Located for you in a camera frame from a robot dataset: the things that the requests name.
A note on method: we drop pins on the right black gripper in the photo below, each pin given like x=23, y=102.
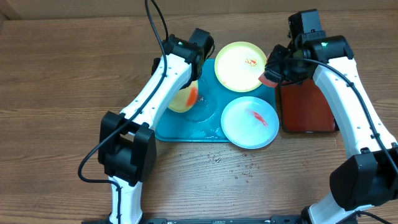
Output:
x=277, y=62

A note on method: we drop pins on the red wet sponge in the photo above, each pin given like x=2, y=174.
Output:
x=266, y=81

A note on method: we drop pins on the yellow plate with ketchup spot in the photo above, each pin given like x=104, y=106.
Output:
x=185, y=99

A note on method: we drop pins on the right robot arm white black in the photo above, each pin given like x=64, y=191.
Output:
x=368, y=178

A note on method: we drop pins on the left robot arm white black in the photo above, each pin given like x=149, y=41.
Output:
x=127, y=147

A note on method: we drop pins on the red black lacquer tray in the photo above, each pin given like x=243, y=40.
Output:
x=304, y=109

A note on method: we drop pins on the teal plastic tray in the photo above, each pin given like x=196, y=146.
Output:
x=202, y=123

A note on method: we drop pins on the light blue plate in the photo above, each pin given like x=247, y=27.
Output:
x=249, y=122

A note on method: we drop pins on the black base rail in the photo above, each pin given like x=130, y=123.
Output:
x=275, y=219

